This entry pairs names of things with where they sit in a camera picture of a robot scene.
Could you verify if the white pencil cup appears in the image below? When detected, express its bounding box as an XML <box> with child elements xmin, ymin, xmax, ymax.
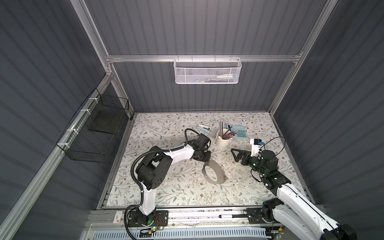
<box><xmin>215</xmin><ymin>131</ymin><xmax>232</xmax><ymax>150</ymax></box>

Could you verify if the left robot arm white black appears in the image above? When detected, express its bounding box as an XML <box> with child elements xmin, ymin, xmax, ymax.
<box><xmin>130</xmin><ymin>134</ymin><xmax>211</xmax><ymax>226</ymax></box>

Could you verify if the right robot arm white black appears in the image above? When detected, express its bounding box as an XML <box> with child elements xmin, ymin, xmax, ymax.
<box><xmin>231</xmin><ymin>149</ymin><xmax>358</xmax><ymax>240</ymax></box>

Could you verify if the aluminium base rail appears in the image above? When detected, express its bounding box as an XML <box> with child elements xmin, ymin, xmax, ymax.
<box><xmin>86</xmin><ymin>206</ymin><xmax>328</xmax><ymax>232</ymax></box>

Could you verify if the white wire mesh basket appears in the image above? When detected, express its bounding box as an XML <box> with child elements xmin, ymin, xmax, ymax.
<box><xmin>173</xmin><ymin>58</ymin><xmax>242</xmax><ymax>85</ymax></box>

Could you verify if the light blue stapler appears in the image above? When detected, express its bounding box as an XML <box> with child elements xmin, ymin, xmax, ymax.
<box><xmin>197</xmin><ymin>125</ymin><xmax>211</xmax><ymax>135</ymax></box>

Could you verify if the black wire basket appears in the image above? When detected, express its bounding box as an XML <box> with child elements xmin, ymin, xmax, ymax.
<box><xmin>57</xmin><ymin>90</ymin><xmax>130</xmax><ymax>164</ymax></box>

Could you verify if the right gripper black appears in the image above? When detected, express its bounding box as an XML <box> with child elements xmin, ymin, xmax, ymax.
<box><xmin>231</xmin><ymin>148</ymin><xmax>267</xmax><ymax>178</ymax></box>

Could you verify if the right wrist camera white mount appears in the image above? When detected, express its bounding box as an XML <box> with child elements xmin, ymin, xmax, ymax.
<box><xmin>250</xmin><ymin>139</ymin><xmax>264</xmax><ymax>157</ymax></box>

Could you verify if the glue tube in basket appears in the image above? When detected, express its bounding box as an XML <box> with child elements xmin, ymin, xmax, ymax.
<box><xmin>206</xmin><ymin>74</ymin><xmax>238</xmax><ymax>82</ymax></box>

